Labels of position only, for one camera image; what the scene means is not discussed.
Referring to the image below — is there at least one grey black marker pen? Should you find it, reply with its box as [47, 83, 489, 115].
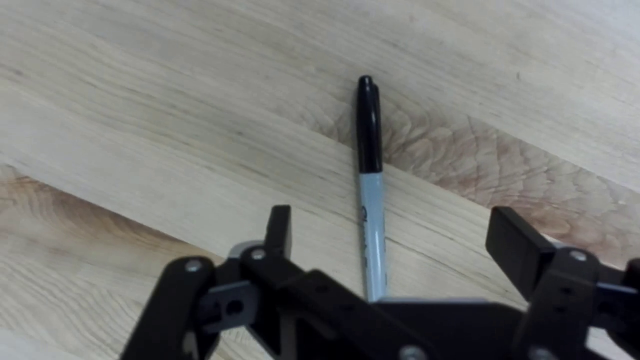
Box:
[354, 77, 386, 302]

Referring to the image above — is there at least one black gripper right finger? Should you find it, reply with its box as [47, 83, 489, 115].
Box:
[486, 207, 640, 360]

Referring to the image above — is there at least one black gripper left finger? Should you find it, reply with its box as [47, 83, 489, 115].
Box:
[121, 207, 315, 360]

